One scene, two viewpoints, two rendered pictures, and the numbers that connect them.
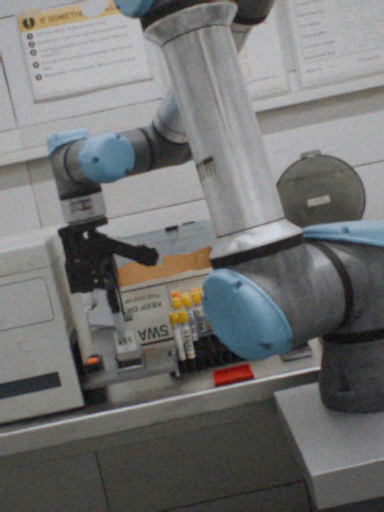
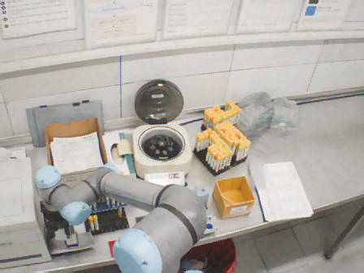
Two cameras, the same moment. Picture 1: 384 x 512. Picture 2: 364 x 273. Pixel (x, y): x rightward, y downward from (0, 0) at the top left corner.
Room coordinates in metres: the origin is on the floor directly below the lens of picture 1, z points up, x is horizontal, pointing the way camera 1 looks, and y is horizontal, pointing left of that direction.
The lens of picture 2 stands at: (0.61, 0.07, 2.23)
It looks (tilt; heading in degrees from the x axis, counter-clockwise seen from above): 46 degrees down; 338
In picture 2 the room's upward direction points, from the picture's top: 7 degrees clockwise
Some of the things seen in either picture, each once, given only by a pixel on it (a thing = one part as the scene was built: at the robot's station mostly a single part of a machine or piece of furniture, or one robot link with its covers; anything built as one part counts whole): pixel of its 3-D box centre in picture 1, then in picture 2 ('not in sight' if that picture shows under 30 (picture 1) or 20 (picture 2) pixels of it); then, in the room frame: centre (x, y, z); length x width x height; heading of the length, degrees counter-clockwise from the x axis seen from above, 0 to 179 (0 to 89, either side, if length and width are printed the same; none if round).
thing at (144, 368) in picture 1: (119, 368); (66, 242); (1.35, 0.17, 0.92); 0.21 x 0.07 x 0.05; 90
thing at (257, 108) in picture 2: not in sight; (254, 106); (1.85, -0.82, 0.97); 0.26 x 0.17 x 0.19; 111
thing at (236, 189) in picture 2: not in sight; (233, 197); (1.40, -0.52, 0.92); 0.13 x 0.13 x 0.10; 87
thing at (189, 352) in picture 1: (209, 331); (105, 214); (1.43, 0.00, 0.93); 0.17 x 0.09 x 0.11; 91
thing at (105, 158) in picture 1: (108, 157); (74, 202); (1.27, 0.10, 1.29); 0.11 x 0.11 x 0.08; 31
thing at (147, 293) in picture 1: (170, 296); (76, 156); (1.74, 0.07, 0.95); 0.29 x 0.25 x 0.15; 0
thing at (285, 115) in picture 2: not in sight; (284, 110); (1.82, -0.99, 0.94); 0.20 x 0.17 x 0.14; 62
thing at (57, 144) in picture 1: (74, 163); (49, 184); (1.34, 0.16, 1.29); 0.09 x 0.08 x 0.11; 31
